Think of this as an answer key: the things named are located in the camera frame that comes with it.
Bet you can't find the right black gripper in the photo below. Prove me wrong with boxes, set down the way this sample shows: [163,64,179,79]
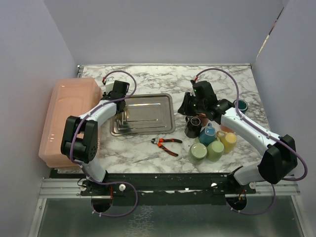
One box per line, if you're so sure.
[178,92,206,117]

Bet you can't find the salmon pink mug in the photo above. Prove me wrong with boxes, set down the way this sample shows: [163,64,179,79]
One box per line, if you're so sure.
[197,113,209,127]

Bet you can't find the dark teal mug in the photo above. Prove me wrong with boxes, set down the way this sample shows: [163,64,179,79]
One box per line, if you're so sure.
[234,99,248,114]

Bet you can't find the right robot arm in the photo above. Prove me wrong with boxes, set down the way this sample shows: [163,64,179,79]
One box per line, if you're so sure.
[178,81,298,193]

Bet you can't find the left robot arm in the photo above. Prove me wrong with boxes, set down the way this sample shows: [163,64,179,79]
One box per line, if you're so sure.
[61,80,129,195]

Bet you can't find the black glossy mug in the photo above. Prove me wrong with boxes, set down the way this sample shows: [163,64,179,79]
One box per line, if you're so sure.
[185,117,202,138]

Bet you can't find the blue mug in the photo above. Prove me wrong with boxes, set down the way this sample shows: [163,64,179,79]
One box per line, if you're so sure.
[198,123,216,147]

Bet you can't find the light pink mug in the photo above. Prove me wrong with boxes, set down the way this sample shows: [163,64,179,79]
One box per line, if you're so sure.
[220,125,233,132]

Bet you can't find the pale green upright mug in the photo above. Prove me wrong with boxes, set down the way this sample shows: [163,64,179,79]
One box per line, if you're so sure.
[189,143,207,162]

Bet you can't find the green tilted mug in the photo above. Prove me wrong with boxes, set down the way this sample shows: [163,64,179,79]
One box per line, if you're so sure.
[206,138,224,162]

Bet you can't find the yellow mug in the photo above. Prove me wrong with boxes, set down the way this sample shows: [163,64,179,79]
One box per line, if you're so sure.
[217,130,237,154]

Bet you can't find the silver metal tray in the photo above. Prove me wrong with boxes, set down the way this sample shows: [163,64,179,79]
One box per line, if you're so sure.
[110,93,175,136]

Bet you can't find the orange black pliers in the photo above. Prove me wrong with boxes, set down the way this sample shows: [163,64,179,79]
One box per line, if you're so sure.
[151,138,183,157]

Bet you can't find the pink plastic storage box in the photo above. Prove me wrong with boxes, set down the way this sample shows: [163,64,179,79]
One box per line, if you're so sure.
[39,78,102,168]

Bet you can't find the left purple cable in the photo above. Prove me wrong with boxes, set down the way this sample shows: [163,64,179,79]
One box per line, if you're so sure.
[69,70,140,218]

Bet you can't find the purple cable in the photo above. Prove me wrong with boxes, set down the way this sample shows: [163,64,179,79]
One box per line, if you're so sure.
[69,70,140,218]
[194,68,309,215]

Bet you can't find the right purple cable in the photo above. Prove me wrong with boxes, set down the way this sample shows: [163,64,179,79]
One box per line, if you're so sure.
[194,68,309,215]

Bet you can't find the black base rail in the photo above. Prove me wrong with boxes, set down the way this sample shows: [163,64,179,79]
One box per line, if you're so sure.
[49,169,284,205]

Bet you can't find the aluminium frame rail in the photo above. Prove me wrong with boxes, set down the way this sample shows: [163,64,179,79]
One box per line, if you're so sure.
[38,179,86,198]

